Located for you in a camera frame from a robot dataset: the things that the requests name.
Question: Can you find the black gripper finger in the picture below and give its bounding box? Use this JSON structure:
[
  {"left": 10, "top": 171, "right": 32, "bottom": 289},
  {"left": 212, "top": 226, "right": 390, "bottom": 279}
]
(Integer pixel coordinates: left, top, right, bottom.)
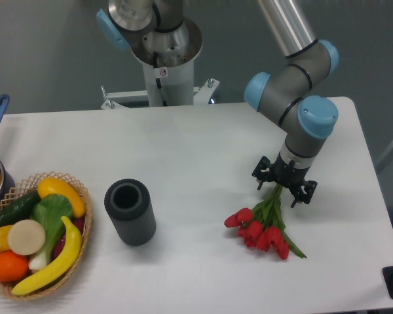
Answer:
[
  {"left": 252, "top": 156, "right": 274, "bottom": 190},
  {"left": 288, "top": 179, "right": 317, "bottom": 208}
]

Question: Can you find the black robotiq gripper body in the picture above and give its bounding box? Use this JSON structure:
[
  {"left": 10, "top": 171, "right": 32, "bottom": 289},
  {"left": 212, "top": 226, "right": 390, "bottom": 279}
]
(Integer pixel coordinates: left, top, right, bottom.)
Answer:
[{"left": 270, "top": 153, "right": 311, "bottom": 189}]

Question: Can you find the red tulip bouquet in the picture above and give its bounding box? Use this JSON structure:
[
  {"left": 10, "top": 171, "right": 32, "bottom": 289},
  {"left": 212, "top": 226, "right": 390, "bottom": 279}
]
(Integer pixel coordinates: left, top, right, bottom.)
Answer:
[{"left": 224, "top": 184, "right": 307, "bottom": 260}]

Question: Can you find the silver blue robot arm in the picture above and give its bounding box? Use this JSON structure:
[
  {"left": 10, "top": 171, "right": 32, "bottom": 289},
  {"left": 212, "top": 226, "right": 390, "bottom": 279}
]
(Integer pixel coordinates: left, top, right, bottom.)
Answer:
[{"left": 96, "top": 1, "right": 339, "bottom": 203}]

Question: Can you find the dark grey ribbed vase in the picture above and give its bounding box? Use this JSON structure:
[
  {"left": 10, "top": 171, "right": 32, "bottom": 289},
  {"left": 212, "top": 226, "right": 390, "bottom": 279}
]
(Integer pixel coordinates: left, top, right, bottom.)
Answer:
[{"left": 104, "top": 179, "right": 157, "bottom": 246}]

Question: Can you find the red vegetable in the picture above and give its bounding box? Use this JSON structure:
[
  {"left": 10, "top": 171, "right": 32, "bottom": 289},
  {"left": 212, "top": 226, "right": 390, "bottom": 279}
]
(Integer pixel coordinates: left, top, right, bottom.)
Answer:
[{"left": 52, "top": 218, "right": 84, "bottom": 260}]

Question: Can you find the yellow banana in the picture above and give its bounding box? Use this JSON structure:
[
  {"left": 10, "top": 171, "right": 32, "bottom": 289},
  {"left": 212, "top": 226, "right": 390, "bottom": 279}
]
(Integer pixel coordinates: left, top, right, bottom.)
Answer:
[{"left": 11, "top": 216, "right": 82, "bottom": 296}]

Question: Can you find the yellow squash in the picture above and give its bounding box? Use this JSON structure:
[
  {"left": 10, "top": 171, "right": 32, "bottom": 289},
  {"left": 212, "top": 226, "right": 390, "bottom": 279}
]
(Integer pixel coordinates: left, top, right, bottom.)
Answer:
[{"left": 37, "top": 177, "right": 86, "bottom": 218}]

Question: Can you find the green bok choy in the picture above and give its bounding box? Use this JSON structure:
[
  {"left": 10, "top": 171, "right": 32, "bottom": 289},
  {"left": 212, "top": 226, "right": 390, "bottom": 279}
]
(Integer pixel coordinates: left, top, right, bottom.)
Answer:
[{"left": 29, "top": 194, "right": 73, "bottom": 273}]

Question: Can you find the green cucumber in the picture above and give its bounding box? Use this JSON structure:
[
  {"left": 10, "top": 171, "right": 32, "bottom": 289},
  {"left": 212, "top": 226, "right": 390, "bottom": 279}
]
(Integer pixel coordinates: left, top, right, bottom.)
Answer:
[{"left": 0, "top": 190, "right": 41, "bottom": 227}]

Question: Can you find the beige round disc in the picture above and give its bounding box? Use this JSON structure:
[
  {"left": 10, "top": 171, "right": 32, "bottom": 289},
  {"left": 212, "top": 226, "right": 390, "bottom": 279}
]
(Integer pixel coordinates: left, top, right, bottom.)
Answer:
[{"left": 7, "top": 219, "right": 45, "bottom": 256}]

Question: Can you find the orange fruit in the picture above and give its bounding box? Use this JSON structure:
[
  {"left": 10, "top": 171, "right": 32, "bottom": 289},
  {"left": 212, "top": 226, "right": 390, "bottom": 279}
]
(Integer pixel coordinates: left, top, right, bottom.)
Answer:
[{"left": 0, "top": 251, "right": 28, "bottom": 283}]

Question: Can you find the woven wicker basket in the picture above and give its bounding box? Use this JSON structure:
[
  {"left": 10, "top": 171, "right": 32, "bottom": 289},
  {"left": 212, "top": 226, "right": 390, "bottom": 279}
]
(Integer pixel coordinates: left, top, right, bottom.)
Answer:
[{"left": 0, "top": 171, "right": 92, "bottom": 301}]

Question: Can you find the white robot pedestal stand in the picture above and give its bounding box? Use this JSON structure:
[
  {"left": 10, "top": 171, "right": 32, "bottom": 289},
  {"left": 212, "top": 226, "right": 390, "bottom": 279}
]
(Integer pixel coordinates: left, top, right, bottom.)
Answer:
[{"left": 101, "top": 60, "right": 220, "bottom": 109}]

